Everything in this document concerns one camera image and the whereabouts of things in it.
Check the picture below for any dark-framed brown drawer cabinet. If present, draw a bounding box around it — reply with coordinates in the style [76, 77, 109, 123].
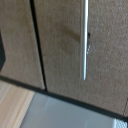
[0, 0, 128, 121]

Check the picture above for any brown drawer kept shut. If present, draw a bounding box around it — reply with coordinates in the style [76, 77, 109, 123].
[0, 0, 46, 90]

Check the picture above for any silver bar handle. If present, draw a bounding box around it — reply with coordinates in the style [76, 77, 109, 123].
[79, 0, 90, 82]

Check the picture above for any brown drawer with grasped handle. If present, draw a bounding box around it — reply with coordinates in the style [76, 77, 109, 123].
[33, 0, 128, 116]

